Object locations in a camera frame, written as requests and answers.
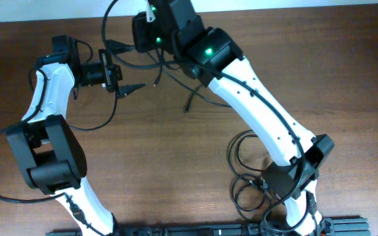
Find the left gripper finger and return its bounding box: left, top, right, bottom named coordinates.
left=116, top=83, right=147, bottom=98
left=105, top=39, right=135, bottom=54

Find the black USB cable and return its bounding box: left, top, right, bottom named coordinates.
left=227, top=130, right=277, bottom=222
left=144, top=49, right=232, bottom=113

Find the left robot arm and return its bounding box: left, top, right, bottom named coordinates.
left=7, top=35, right=143, bottom=235

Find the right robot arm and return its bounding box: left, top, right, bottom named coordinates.
left=132, top=0, right=334, bottom=235

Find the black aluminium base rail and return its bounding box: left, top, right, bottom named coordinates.
left=45, top=216, right=370, bottom=236

